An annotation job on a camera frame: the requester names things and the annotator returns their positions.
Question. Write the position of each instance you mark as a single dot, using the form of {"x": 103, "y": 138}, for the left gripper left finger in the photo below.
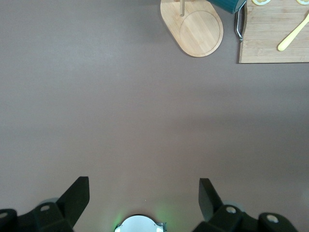
{"x": 74, "y": 203}

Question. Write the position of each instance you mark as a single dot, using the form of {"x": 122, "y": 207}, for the dark green mug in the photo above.
{"x": 227, "y": 4}

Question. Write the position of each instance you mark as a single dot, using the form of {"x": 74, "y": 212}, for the wooden mug rack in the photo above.
{"x": 198, "y": 33}

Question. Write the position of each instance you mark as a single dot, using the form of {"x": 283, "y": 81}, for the yellow plastic fork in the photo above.
{"x": 292, "y": 36}

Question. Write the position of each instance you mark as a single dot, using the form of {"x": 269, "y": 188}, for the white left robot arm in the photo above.
{"x": 140, "y": 226}

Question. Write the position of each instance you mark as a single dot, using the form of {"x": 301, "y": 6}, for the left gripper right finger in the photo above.
{"x": 208, "y": 203}

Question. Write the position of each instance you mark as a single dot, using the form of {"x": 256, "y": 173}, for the lemon slice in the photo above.
{"x": 262, "y": 2}
{"x": 303, "y": 2}

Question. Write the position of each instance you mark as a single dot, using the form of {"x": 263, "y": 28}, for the bamboo cutting board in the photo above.
{"x": 265, "y": 36}

